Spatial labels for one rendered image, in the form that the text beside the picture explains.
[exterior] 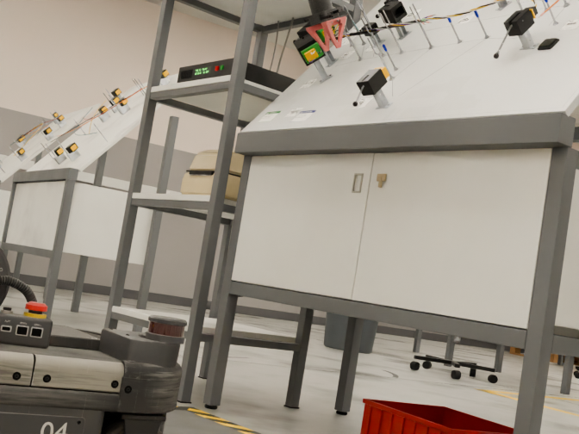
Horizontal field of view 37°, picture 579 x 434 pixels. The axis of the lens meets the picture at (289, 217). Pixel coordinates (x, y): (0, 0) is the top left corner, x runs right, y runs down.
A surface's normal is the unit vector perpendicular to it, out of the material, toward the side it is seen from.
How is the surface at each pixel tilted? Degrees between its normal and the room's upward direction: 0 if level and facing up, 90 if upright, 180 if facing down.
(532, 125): 90
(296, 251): 90
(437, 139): 90
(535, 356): 90
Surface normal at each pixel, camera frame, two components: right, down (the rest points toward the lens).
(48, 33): 0.52, 0.01
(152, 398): 0.73, 0.07
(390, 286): -0.76, -0.18
